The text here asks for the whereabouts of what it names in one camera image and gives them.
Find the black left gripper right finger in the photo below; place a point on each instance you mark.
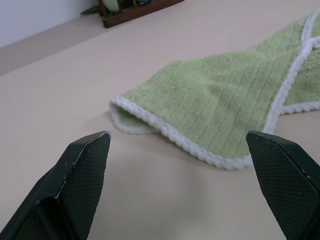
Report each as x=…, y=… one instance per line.
x=287, y=180

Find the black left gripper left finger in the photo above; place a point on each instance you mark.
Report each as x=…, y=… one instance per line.
x=75, y=185

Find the green towel with white trim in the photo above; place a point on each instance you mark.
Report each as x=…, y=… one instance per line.
x=225, y=105

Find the dark green pointed object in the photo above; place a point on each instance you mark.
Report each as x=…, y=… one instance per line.
x=90, y=10

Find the dark wooden rack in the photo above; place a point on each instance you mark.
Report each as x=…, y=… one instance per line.
x=130, y=13

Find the pale green plate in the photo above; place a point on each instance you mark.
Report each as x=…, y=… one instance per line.
x=111, y=5

